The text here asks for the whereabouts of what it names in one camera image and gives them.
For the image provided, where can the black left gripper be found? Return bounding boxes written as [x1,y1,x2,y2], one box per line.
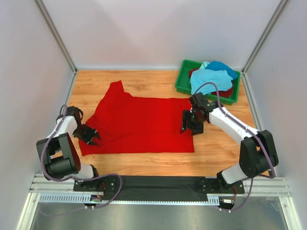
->
[72,124,100,147]

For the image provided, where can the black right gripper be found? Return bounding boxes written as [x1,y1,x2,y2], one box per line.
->
[180,111,205,137]

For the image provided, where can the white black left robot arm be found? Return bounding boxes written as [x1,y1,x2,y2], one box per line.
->
[36,105,101,192]

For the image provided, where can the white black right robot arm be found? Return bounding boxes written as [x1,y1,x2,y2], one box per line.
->
[180,93,279,194]

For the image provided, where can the green plastic bin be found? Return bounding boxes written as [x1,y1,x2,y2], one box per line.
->
[175,59,241,105]

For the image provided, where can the dark red t shirt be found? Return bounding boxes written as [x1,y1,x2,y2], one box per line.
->
[189,69,233,97]

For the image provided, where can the light blue t shirt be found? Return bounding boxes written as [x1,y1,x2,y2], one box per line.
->
[190,61,238,95]

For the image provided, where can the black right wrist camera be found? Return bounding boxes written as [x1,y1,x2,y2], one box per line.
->
[189,92,210,110]

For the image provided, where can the grey slotted cable duct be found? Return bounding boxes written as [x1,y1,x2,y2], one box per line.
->
[39,193,220,206]

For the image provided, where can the left aluminium corner post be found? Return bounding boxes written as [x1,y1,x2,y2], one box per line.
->
[34,0,77,74]

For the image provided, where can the aluminium corner post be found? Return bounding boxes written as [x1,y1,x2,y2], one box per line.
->
[242,0,289,74]
[34,0,77,74]

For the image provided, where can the right aluminium corner post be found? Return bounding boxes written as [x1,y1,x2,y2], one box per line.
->
[242,0,289,74]

